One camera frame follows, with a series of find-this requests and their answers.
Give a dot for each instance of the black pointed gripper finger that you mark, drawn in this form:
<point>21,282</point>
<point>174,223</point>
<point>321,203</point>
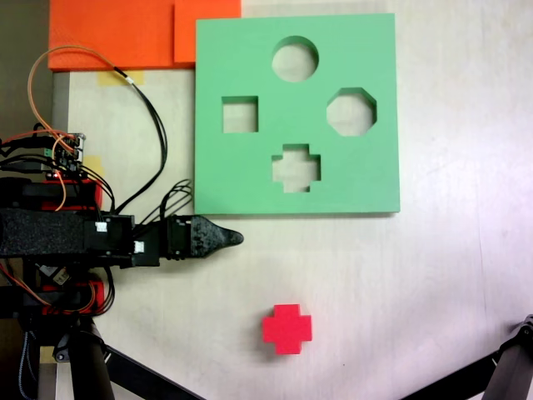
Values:
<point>212,237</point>

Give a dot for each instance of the red cross columnar block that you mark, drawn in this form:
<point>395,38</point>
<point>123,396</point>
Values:
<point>287,329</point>

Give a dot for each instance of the black tripod leg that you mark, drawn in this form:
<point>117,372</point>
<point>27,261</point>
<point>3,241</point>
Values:
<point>89,375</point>
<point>512,366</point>

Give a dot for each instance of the green shape sorting board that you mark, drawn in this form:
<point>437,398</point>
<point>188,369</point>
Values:
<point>233,175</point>

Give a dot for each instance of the small black circuit board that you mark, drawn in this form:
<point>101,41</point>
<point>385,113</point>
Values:
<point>58,277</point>

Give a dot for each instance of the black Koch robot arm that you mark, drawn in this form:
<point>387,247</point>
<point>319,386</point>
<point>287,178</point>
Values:
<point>41,233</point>

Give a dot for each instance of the large orange foam block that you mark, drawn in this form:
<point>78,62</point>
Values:
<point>108,33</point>

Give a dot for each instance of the yellow tape piece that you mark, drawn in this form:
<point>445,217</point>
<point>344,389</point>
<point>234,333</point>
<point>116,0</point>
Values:
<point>108,79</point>
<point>93,161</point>
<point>46,354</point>

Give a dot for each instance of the red arm base mount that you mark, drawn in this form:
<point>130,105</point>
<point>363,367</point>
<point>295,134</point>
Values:
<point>98,196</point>

